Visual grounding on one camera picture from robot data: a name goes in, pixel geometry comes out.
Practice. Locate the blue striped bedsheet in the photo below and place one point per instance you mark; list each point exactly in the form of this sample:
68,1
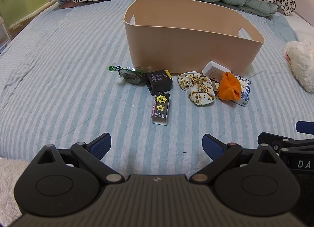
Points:
73,69

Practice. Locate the beige plastic basket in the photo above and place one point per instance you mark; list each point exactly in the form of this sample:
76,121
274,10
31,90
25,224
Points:
186,45

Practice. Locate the teal quilt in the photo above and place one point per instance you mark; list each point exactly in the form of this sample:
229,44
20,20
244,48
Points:
233,2

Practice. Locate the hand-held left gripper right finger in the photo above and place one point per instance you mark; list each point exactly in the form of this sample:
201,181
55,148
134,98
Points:
212,147

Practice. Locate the white plush toy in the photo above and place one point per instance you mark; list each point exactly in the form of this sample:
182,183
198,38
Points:
303,64

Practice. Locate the white floral scrunchie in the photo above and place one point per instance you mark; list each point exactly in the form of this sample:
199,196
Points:
189,79
202,94

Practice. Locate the black box with yellow label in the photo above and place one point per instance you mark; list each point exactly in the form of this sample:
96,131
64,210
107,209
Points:
159,82

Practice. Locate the orange cloth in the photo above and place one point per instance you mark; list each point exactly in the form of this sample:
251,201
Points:
229,87

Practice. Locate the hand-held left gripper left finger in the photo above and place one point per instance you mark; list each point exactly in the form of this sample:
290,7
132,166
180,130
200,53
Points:
100,147

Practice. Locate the small white box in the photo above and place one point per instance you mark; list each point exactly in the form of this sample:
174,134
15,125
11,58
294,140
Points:
214,69

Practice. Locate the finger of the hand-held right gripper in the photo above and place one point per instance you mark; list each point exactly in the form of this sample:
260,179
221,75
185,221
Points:
304,127
272,139

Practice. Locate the blue patterned tissue pack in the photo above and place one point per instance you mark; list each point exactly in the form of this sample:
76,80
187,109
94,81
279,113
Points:
245,91

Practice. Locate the white fluffy garment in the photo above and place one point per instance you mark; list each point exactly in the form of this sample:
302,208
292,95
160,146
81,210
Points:
12,180

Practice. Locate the green plant packet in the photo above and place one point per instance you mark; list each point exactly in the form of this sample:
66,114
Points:
133,76

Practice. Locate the small box with star stickers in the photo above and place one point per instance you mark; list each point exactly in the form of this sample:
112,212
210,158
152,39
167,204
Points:
160,107

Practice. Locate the white rabbit print sheet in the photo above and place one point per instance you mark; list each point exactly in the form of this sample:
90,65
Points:
303,26

